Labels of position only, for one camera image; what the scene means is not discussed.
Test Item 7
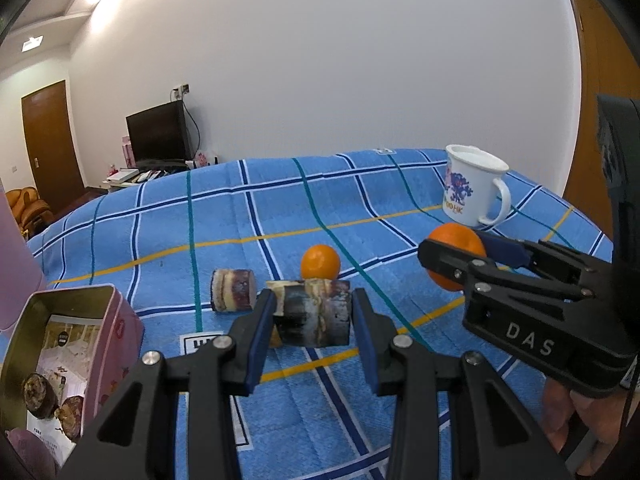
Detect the white television stand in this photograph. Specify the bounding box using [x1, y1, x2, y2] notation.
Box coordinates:
[102, 161, 221, 194]

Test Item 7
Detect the pink electric kettle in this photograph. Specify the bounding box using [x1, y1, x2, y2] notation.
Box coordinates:
[0, 187, 47, 331]

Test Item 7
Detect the black power cable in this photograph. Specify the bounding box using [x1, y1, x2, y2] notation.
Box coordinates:
[182, 97, 201, 161]

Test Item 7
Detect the pink metal tin box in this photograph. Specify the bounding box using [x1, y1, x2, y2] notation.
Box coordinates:
[0, 284, 146, 471]

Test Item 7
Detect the dark mangosteen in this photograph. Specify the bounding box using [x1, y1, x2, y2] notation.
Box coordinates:
[22, 371, 60, 419]

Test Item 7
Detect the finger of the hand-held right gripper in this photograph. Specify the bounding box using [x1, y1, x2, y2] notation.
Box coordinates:
[481, 234, 615, 288]
[418, 238, 596, 306]

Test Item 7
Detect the short sugarcane piece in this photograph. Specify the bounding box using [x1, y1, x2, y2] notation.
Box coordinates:
[210, 267, 257, 313]

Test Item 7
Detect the brown wooden door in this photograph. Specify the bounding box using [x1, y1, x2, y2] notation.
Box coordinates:
[21, 80, 86, 213]

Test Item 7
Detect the white printed mug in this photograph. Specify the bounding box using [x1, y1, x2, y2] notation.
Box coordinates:
[442, 144, 512, 228]

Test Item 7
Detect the brown leather armchair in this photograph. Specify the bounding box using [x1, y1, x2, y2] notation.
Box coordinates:
[5, 187, 55, 238]

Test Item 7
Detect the long sugarcane piece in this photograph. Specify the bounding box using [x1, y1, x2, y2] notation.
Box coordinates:
[265, 278, 353, 348]

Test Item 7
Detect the small brown longan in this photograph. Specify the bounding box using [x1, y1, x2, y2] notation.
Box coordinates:
[54, 395, 86, 442]

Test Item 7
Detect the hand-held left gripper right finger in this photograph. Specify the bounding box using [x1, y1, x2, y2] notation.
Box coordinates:
[351, 287, 573, 480]

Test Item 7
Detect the black television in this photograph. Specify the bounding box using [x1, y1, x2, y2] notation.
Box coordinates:
[125, 100, 193, 163]

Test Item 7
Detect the person's right hand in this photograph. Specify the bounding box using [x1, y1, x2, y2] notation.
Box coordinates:
[542, 375, 628, 463]

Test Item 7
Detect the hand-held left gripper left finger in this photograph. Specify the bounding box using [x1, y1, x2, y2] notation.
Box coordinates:
[57, 290, 277, 480]

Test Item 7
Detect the blue plaid blanket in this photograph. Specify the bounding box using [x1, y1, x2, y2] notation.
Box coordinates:
[25, 147, 616, 480]

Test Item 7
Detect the purple passion fruit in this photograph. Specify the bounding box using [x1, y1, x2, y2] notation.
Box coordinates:
[4, 427, 58, 480]

